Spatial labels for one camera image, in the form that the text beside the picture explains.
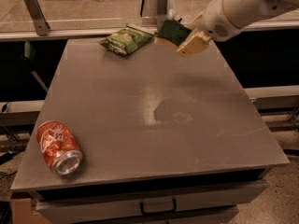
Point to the green and yellow sponge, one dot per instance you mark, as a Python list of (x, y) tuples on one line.
[(172, 34)]

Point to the red cola can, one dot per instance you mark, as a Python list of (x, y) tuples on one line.
[(59, 147)]

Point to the metal bracket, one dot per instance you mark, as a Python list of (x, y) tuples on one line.
[(37, 16), (161, 12)]

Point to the metal railing bar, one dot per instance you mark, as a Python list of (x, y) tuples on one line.
[(100, 32)]

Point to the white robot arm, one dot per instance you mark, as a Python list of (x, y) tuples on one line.
[(242, 13)]

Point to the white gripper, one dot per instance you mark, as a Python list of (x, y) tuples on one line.
[(212, 20)]

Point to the middle metal bracket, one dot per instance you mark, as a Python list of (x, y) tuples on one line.
[(161, 12)]

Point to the green jalapeno chip bag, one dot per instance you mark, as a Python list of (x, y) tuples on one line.
[(127, 40)]

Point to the left metal bracket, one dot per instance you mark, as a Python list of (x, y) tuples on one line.
[(37, 16)]

